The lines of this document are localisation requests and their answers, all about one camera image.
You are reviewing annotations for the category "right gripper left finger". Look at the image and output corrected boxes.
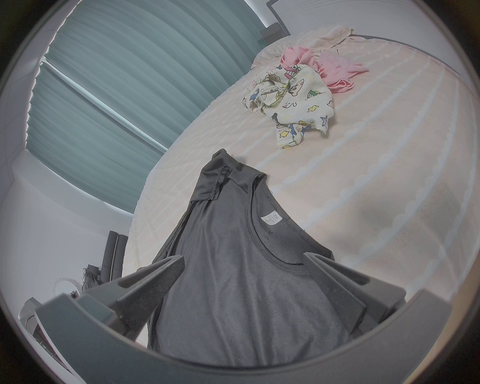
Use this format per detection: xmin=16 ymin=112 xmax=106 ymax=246
xmin=77 ymin=255 xmax=186 ymax=341

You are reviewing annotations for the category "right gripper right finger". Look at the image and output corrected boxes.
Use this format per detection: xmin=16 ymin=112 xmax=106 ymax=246
xmin=303 ymin=252 xmax=406 ymax=334

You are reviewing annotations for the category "black T-shirt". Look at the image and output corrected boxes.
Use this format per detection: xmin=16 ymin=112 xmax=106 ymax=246
xmin=147 ymin=149 xmax=370 ymax=368

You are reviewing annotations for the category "bed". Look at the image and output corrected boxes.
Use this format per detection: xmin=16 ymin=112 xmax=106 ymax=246
xmin=125 ymin=0 xmax=479 ymax=349

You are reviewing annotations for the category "black chest of drawers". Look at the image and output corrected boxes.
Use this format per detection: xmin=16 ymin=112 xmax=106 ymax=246
xmin=99 ymin=230 xmax=128 ymax=282

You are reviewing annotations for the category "dark grey draped cloth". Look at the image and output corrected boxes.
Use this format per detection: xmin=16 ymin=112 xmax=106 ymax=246
xmin=80 ymin=264 xmax=100 ymax=293

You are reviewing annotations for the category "blue-green curtain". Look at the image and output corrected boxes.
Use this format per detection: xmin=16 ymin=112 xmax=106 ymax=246
xmin=26 ymin=62 xmax=167 ymax=214
xmin=43 ymin=0 xmax=269 ymax=151

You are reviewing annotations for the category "white printed garment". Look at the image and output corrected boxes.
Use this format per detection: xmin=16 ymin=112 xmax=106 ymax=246
xmin=242 ymin=63 xmax=335 ymax=150

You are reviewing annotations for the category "pink garment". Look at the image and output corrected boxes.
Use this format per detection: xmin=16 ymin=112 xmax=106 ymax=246
xmin=280 ymin=46 xmax=370 ymax=94

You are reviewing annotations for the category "cream pillow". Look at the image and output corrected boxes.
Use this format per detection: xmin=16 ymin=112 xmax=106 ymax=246
xmin=250 ymin=25 xmax=355 ymax=70

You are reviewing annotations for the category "grey bedside table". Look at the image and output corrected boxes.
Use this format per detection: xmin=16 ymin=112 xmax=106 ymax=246
xmin=260 ymin=22 xmax=282 ymax=46

